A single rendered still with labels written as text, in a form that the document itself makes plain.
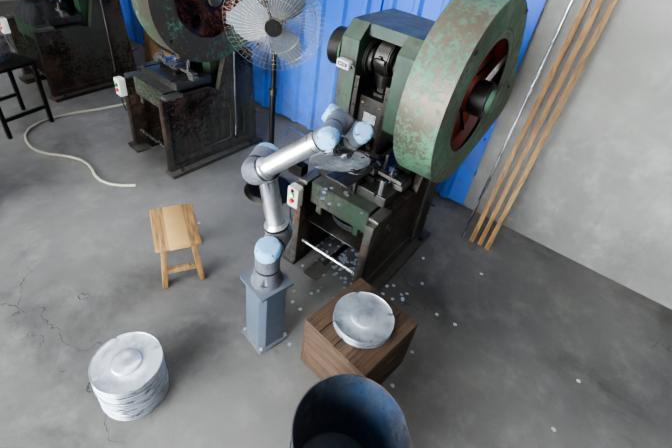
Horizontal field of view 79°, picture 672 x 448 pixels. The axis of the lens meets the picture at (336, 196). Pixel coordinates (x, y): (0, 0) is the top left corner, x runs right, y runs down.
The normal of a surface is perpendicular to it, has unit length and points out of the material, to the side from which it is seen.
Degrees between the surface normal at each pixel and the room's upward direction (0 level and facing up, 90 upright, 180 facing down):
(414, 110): 85
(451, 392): 0
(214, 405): 0
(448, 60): 58
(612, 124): 90
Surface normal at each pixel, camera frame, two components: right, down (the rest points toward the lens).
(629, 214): -0.60, 0.43
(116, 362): 0.13, -0.78
